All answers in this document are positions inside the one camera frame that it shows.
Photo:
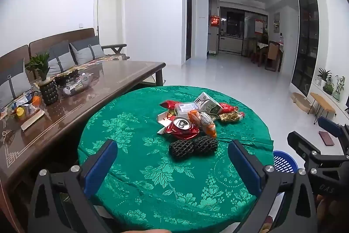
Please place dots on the blue plastic basket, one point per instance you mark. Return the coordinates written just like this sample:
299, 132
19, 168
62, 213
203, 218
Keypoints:
283, 163

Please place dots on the gold red snack packet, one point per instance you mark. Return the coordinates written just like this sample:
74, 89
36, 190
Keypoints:
231, 117

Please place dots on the dark hair clip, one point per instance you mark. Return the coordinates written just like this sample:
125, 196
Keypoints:
8, 136

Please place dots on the framed wall picture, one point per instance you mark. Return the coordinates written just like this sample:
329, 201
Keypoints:
276, 22

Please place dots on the red hanging decoration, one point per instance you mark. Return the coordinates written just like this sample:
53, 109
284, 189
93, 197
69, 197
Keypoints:
214, 21

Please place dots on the tall thin potted plant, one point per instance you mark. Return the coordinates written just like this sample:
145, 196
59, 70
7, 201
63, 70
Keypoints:
338, 89

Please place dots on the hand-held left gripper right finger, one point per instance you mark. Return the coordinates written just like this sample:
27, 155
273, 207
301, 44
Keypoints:
244, 167

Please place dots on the white teapot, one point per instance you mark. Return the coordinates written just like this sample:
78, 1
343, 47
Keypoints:
85, 78

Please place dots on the person's right hand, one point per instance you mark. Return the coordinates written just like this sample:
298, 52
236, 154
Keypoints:
325, 208

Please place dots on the black foam net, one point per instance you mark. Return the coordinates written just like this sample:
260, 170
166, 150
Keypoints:
181, 149
205, 144

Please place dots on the small dark potted plant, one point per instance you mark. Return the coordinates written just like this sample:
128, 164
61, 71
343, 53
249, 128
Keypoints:
328, 88

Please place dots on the green floral tablecloth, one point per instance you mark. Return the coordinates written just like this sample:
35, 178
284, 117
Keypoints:
131, 129

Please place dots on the potted plant in white pot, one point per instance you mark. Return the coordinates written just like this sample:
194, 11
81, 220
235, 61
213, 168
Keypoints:
324, 77

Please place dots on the green white milk carton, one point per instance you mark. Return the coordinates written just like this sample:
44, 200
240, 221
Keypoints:
207, 104

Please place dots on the water bottle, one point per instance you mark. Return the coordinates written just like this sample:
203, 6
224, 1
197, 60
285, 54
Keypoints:
281, 39

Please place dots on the dark red notebook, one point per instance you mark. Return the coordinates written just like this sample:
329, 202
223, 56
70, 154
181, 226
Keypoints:
326, 138

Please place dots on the orange fruit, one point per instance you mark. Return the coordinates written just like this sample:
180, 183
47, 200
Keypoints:
36, 99

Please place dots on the plant in black studded pot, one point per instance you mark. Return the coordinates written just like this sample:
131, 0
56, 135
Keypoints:
48, 92

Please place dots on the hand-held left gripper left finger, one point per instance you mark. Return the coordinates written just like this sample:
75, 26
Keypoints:
101, 164

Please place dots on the red foil snack wrapper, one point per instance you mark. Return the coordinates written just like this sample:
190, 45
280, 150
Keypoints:
170, 104

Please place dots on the brown wooden coffee table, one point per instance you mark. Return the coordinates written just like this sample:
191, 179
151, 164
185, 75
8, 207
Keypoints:
109, 85

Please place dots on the crushed red can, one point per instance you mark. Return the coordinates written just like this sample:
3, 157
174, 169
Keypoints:
181, 125

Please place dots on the glass door cabinet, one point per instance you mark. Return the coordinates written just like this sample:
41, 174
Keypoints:
306, 44

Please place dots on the dining table with white cloth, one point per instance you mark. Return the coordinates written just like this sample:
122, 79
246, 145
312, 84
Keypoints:
262, 46

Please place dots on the white book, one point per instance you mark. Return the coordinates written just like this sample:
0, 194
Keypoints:
32, 122

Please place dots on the clear plastic container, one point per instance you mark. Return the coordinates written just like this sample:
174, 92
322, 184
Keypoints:
186, 108

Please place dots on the white door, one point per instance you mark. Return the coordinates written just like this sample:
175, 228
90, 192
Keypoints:
109, 14

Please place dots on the white dotted crumpled wrapper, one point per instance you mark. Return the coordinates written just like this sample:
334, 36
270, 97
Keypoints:
205, 118

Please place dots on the yellow fruit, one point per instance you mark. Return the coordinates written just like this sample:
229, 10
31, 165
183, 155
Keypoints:
19, 111

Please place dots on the brown wooden sofa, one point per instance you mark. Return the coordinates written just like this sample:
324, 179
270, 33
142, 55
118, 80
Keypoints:
68, 36

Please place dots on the red wall calendar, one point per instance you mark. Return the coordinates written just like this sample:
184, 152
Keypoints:
259, 25

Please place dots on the orange white snack packet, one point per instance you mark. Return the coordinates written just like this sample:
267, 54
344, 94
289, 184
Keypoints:
210, 130

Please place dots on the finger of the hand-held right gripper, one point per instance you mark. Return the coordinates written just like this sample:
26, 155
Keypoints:
300, 144
331, 126

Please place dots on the wooden dining chair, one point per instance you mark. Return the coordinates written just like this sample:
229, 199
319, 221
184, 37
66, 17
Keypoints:
274, 55

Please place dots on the white kitchen counter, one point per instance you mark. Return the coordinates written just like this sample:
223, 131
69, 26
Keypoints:
230, 43

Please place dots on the white red carton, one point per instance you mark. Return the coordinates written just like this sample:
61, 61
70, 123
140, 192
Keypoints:
165, 119

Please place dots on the patterned sofa seat mat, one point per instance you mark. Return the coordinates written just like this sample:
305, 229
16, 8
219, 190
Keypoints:
109, 58

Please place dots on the glass bowl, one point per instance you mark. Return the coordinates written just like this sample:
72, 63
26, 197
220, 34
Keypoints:
73, 89

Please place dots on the beige oval floor pad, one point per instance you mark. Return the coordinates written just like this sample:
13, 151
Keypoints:
301, 100

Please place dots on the red plastic bag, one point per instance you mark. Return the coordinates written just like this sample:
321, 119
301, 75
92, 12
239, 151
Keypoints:
227, 108

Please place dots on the small wooden bench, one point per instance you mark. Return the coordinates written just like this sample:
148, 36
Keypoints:
323, 104

